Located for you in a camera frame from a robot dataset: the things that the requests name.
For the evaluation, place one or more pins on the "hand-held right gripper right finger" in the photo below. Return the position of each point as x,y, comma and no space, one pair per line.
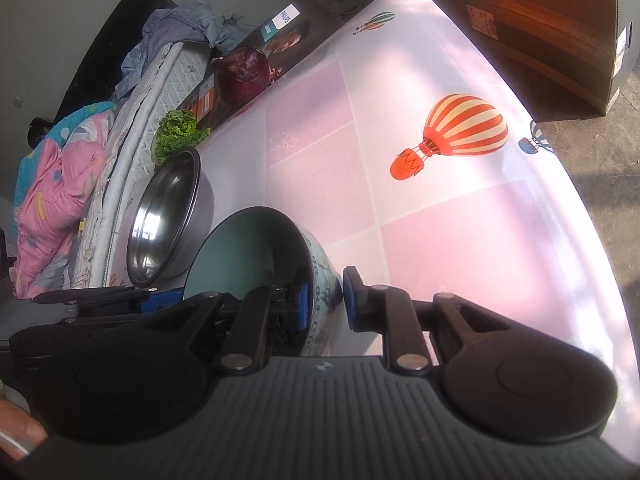
352,302

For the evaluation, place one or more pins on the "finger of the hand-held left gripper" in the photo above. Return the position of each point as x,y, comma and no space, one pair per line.
85,294
161,302

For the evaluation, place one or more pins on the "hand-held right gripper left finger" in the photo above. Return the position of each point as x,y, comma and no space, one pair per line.
300,306

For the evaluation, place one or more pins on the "teal patterned ceramic bowl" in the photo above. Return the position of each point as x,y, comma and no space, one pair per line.
240,250

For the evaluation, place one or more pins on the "deep steel basin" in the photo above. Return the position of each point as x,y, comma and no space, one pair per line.
160,220

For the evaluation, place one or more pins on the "person's left hand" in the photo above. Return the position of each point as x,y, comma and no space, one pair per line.
22,427

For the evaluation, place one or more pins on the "pink floral blanket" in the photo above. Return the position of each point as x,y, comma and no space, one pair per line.
55,185

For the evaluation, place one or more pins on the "green lettuce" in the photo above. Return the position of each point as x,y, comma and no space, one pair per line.
175,130

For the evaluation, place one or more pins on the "white quilted mattress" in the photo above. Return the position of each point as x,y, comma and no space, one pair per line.
165,85

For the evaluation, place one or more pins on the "black headboard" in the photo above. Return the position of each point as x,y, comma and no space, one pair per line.
100,60

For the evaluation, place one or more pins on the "black printed product box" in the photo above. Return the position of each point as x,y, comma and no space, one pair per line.
300,30

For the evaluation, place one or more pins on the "blue-grey crumpled clothes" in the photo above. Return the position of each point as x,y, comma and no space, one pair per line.
170,25

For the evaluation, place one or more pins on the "large cardboard box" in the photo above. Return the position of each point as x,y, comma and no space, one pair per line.
540,20

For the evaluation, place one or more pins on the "white wall socket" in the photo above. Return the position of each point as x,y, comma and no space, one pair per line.
17,102

